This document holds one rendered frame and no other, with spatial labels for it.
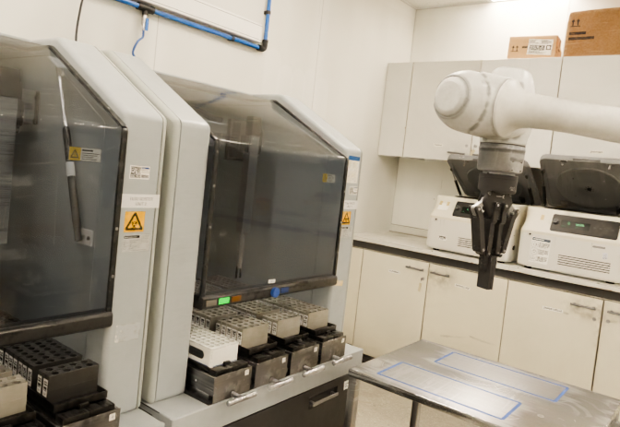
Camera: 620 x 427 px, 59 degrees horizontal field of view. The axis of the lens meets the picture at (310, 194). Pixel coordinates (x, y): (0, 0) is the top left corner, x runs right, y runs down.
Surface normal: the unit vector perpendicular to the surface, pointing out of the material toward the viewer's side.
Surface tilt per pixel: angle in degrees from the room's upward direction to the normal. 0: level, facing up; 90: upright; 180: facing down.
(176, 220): 90
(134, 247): 90
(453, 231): 90
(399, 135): 90
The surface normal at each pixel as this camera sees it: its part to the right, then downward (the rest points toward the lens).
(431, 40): -0.61, -0.03
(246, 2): 0.78, 0.11
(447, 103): -0.78, -0.08
